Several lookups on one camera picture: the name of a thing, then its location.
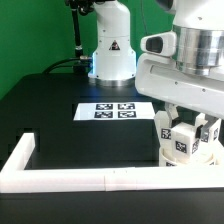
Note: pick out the white round stool seat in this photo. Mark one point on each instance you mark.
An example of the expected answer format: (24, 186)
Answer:
(167, 159)

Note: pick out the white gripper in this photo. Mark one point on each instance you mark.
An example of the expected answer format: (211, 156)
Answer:
(176, 76)

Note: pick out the white marker tag sheet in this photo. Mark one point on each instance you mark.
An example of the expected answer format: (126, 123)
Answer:
(114, 111)

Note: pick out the white U-shaped fence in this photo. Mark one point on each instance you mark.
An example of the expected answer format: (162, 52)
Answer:
(16, 178)

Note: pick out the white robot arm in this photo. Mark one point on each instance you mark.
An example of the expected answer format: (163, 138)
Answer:
(182, 67)

